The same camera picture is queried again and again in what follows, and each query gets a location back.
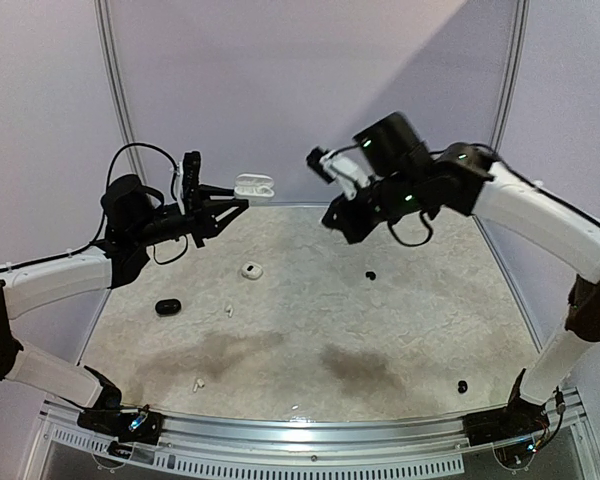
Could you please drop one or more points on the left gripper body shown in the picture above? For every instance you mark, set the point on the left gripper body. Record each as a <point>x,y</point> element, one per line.
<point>196,222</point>

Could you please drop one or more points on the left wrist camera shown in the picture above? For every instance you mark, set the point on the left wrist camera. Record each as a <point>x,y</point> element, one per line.
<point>186,185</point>

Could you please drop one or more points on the aluminium front rail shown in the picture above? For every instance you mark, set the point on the aluminium front rail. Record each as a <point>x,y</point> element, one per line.
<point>200,447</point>

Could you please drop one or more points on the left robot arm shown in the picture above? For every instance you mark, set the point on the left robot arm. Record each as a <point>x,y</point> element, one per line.
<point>137,217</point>

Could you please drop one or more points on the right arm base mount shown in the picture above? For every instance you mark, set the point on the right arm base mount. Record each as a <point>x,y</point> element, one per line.
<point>517,418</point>

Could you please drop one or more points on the black charging case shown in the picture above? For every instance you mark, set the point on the black charging case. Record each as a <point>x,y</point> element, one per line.
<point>168,307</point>

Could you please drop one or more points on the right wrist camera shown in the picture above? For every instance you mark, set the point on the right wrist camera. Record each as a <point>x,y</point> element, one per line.
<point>333,166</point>

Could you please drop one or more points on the left aluminium corner post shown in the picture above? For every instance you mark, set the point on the left aluminium corner post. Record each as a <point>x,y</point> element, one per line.
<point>113,70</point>

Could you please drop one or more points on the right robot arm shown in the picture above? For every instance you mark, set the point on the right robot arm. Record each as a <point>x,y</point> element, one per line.
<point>473,180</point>

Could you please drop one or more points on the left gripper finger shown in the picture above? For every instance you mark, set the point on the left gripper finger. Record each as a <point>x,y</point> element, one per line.
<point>209,191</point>
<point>225,212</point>

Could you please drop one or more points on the white stem earbud lower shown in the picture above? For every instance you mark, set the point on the white stem earbud lower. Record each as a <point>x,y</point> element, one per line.
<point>198,385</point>

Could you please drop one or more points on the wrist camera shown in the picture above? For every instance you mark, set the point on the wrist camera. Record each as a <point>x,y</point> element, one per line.
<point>333,166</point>
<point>186,185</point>

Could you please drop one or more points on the right aluminium corner post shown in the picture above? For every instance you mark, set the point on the right aluminium corner post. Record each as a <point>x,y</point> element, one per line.
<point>511,69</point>

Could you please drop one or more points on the white oval charging case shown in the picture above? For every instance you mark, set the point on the white oval charging case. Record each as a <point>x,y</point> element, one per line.
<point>254,187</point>

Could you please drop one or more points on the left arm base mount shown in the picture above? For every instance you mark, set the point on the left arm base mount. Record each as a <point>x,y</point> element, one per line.
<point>126,424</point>

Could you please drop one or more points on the aluminium corner post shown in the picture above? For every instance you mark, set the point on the aluminium corner post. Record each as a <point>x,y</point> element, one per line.
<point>113,70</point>
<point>511,69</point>

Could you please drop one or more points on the white open charging case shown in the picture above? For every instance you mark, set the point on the white open charging case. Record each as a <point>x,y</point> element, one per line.
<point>251,271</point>

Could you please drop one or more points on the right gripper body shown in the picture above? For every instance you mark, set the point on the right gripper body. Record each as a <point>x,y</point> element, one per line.
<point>362,211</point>

